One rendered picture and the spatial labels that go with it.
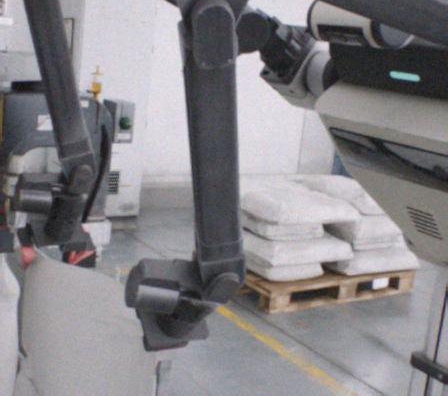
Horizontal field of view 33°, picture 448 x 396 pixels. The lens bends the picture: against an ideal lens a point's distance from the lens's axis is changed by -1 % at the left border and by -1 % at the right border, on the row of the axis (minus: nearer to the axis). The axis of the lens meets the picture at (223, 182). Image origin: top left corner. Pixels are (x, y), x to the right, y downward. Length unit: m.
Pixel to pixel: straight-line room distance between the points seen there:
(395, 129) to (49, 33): 0.57
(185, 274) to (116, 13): 4.45
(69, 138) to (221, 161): 0.51
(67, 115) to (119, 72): 4.10
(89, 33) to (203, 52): 4.57
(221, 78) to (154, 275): 0.31
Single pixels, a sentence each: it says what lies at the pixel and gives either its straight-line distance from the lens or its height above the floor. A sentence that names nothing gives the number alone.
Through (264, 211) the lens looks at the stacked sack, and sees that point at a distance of 4.20.
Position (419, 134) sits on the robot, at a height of 1.38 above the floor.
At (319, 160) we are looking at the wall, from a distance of 7.36.
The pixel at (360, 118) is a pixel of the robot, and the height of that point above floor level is 1.39.
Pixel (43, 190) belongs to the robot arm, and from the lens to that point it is 1.38.
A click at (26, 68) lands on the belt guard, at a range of 1.54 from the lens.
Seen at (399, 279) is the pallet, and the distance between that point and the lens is 4.94.
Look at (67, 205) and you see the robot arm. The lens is 1.39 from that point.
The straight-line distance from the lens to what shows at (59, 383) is 1.35.
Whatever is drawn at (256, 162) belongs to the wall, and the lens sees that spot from 6.89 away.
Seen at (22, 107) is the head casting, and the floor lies 1.31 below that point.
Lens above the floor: 1.49
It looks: 11 degrees down
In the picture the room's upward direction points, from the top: 6 degrees clockwise
